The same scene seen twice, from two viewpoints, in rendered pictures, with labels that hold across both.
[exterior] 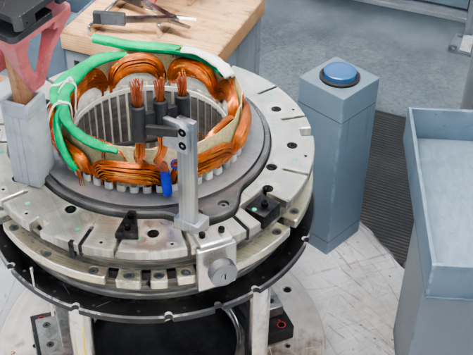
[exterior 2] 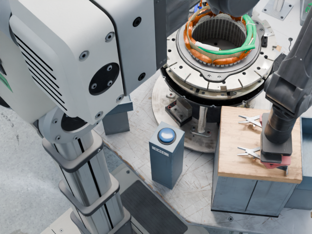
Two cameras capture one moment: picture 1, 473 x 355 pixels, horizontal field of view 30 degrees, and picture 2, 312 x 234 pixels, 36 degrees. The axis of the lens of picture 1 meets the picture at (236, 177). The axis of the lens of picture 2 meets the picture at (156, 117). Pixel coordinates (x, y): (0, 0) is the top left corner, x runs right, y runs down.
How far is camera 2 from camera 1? 1.59 m
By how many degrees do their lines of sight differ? 81
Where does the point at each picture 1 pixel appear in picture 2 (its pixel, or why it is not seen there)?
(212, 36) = (229, 127)
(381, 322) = (134, 133)
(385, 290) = (135, 149)
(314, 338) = (157, 112)
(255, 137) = (182, 45)
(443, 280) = not seen: hidden behind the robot
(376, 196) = not seen: outside the picture
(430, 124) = (122, 106)
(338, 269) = not seen: hidden behind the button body
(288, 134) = (172, 55)
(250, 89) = (194, 74)
